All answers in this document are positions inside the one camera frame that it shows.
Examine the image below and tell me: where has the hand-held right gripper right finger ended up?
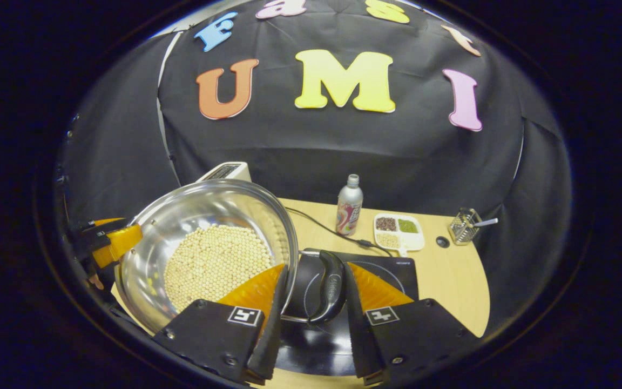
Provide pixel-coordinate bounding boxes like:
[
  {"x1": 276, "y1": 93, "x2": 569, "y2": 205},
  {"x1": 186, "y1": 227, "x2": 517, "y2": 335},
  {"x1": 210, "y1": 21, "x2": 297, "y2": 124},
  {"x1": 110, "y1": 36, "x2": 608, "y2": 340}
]
[{"x1": 343, "y1": 261, "x2": 479, "y2": 385}]

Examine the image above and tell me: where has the black power cable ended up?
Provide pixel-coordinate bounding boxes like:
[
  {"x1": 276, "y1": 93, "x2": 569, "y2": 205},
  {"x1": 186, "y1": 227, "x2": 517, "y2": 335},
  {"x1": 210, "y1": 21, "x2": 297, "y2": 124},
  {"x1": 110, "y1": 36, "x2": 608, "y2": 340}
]
[{"x1": 284, "y1": 206, "x2": 395, "y2": 257}]

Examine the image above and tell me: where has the steel pot with black handles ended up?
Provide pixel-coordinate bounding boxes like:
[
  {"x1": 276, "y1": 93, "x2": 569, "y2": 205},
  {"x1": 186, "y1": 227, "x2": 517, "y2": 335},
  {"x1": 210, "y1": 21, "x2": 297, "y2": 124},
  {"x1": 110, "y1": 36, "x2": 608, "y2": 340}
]
[{"x1": 114, "y1": 179, "x2": 347, "y2": 336}]

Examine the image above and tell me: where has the black induction cooktop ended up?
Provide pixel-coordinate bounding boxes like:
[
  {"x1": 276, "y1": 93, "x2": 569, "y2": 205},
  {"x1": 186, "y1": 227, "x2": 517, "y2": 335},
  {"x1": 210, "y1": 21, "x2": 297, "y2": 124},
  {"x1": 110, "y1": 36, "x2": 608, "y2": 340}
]
[{"x1": 273, "y1": 248, "x2": 420, "y2": 377}]

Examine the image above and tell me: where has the white toaster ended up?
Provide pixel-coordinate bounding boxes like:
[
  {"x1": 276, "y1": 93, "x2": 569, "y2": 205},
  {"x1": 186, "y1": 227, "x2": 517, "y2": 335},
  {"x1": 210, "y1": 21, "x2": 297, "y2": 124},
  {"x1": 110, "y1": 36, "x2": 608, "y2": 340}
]
[{"x1": 197, "y1": 162, "x2": 252, "y2": 184}]

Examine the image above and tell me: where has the white divided bean dish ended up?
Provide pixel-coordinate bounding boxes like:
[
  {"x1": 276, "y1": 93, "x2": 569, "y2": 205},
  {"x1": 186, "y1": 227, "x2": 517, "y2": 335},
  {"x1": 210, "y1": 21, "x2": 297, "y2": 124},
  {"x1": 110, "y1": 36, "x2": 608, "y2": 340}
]
[{"x1": 373, "y1": 212, "x2": 425, "y2": 257}]

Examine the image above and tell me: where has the heap of soybeans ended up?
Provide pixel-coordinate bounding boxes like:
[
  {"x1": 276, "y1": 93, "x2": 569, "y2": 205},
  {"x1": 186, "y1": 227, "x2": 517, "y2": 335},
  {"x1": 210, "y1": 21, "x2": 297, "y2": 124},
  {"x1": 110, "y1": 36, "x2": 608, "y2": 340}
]
[{"x1": 164, "y1": 225, "x2": 273, "y2": 313}]

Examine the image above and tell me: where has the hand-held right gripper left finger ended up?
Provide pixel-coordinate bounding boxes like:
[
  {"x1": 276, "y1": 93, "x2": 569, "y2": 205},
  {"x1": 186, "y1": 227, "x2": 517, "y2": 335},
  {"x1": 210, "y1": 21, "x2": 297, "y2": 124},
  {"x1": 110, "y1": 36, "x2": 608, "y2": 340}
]
[{"x1": 152, "y1": 263, "x2": 290, "y2": 385}]

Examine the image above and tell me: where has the silver printed bottle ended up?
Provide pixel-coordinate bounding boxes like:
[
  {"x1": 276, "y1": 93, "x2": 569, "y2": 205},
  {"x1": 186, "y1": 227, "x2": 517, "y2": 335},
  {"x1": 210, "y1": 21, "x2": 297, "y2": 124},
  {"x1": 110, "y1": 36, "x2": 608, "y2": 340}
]
[{"x1": 336, "y1": 174, "x2": 364, "y2": 236}]

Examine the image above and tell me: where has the small wire basket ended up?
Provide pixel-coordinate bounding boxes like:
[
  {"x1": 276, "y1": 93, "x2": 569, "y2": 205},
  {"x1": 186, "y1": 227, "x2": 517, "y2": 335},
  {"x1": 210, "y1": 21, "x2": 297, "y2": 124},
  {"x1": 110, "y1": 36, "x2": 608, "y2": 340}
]
[{"x1": 449, "y1": 208, "x2": 483, "y2": 246}]

